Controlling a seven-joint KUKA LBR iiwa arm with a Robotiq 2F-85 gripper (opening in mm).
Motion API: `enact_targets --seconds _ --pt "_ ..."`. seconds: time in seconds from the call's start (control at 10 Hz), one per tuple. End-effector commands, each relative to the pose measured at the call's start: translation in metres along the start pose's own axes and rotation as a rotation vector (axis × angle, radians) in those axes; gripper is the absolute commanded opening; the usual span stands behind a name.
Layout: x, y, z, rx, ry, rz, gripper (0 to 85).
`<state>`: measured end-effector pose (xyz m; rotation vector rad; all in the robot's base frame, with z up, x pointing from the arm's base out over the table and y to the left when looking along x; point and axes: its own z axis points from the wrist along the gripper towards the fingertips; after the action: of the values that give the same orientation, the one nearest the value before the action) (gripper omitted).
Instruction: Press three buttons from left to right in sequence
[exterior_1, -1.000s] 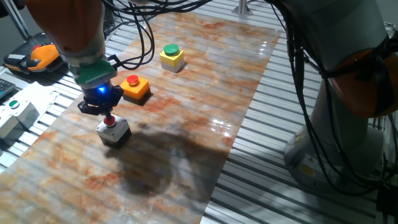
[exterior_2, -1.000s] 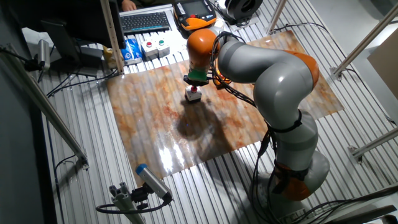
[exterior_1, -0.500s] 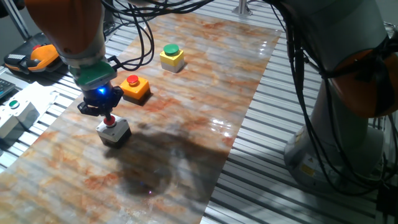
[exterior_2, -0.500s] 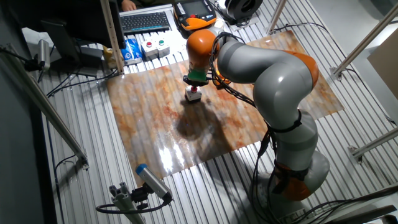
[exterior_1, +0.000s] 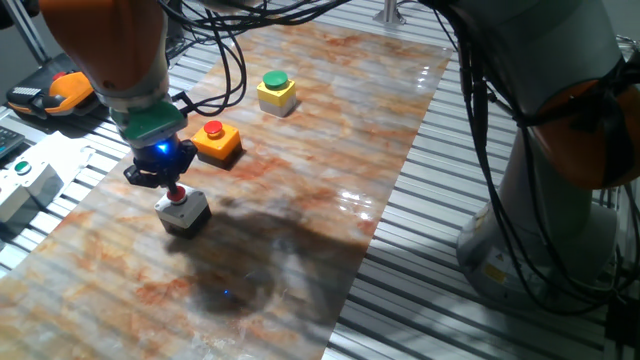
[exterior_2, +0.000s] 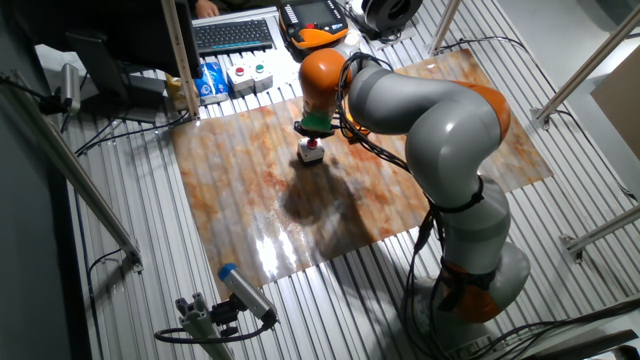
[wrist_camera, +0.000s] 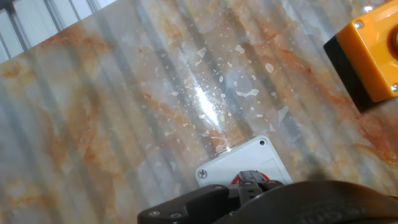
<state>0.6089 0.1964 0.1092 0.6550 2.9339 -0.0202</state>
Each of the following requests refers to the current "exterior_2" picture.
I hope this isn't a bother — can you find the yellow packet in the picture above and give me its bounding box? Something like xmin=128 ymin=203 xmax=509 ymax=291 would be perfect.
xmin=164 ymin=73 xmax=201 ymax=112

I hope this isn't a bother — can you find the white computer mouse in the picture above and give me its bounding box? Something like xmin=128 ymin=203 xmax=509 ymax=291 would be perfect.
xmin=339 ymin=28 xmax=362 ymax=51

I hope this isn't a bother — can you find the black camera cable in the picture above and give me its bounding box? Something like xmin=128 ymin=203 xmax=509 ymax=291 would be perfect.
xmin=153 ymin=319 xmax=275 ymax=345

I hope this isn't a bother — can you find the orange black teach pendant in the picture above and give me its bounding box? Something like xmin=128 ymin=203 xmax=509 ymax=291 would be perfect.
xmin=278 ymin=0 xmax=350 ymax=51

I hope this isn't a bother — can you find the red button white box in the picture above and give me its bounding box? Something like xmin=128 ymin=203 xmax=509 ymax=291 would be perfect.
xmin=225 ymin=63 xmax=256 ymax=99

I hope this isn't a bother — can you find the aluminium profile camera stand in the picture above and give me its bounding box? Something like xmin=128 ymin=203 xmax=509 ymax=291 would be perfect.
xmin=174 ymin=292 xmax=236 ymax=360

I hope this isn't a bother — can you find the red button grey box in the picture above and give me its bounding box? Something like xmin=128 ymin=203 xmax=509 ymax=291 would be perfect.
xmin=296 ymin=137 xmax=326 ymax=167

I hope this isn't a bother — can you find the beige upright frame post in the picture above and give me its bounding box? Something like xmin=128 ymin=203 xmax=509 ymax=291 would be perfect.
xmin=159 ymin=0 xmax=202 ymax=121

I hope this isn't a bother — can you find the green button white box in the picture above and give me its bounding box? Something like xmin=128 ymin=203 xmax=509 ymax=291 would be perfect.
xmin=249 ymin=60 xmax=275 ymax=94

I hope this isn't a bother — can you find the aluminium frame beam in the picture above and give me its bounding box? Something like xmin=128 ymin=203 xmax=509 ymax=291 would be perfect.
xmin=559 ymin=204 xmax=640 ymax=265

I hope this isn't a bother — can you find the brown cardboard panel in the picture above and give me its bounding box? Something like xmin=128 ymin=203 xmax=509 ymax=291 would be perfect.
xmin=589 ymin=59 xmax=640 ymax=161

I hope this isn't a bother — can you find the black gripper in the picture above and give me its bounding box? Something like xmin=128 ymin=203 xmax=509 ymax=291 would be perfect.
xmin=292 ymin=121 xmax=337 ymax=147

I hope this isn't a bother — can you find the grey camera blue cap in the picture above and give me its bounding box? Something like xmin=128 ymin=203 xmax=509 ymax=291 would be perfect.
xmin=217 ymin=262 xmax=279 ymax=326

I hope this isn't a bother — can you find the person's right hand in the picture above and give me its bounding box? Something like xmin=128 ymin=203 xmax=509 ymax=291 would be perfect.
xmin=195 ymin=0 xmax=222 ymax=20

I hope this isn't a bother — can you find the black round spool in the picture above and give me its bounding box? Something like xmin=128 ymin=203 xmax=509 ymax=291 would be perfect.
xmin=360 ymin=0 xmax=424 ymax=34

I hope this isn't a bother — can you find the black keyboard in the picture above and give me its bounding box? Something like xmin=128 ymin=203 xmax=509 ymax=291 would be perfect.
xmin=192 ymin=18 xmax=276 ymax=57

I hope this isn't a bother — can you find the black computer monitor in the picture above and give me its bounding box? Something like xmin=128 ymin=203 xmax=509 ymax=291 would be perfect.
xmin=9 ymin=0 xmax=202 ymax=125

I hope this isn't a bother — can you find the aluminium frame post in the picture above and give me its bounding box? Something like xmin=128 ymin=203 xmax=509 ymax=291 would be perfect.
xmin=428 ymin=0 xmax=462 ymax=55
xmin=529 ymin=3 xmax=640 ymax=131

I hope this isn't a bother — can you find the grey flat plate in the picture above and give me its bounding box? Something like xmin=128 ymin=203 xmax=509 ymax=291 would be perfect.
xmin=372 ymin=27 xmax=419 ymax=52

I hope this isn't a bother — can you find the silver cylindrical camera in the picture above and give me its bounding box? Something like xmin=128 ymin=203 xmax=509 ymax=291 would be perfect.
xmin=59 ymin=62 xmax=83 ymax=114

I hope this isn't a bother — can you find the black desk cable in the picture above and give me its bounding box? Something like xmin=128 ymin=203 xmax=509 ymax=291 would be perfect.
xmin=74 ymin=108 xmax=192 ymax=157

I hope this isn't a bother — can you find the grey diagonal frame beam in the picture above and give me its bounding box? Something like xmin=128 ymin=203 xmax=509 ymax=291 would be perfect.
xmin=0 ymin=69 xmax=145 ymax=274

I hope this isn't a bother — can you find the marble pattern mat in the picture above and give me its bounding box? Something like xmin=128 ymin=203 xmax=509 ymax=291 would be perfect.
xmin=172 ymin=47 xmax=554 ymax=301

